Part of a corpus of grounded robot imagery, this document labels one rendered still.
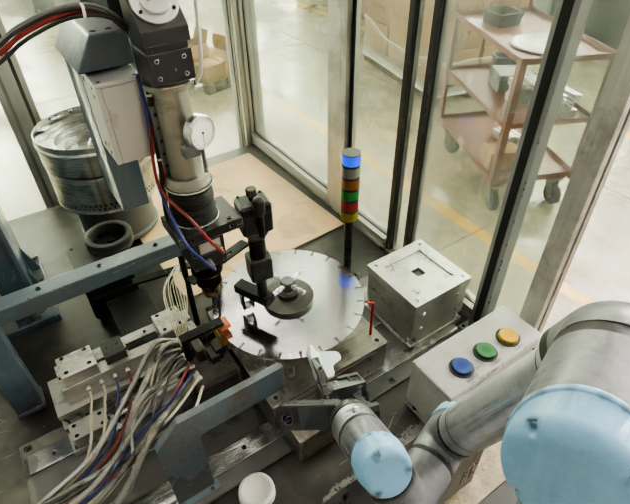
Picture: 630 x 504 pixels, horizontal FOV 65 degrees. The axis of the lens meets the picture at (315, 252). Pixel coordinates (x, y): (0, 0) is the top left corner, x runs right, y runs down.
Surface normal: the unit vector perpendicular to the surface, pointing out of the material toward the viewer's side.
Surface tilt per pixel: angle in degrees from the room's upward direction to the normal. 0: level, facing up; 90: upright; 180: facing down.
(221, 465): 0
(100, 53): 90
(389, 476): 58
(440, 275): 0
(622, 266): 0
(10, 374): 90
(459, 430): 81
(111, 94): 90
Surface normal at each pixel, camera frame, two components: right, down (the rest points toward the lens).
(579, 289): -0.01, -0.76
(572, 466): -0.62, 0.43
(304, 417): -0.30, 0.17
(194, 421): 0.56, 0.53
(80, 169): 0.07, 0.64
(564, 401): -0.45, -0.83
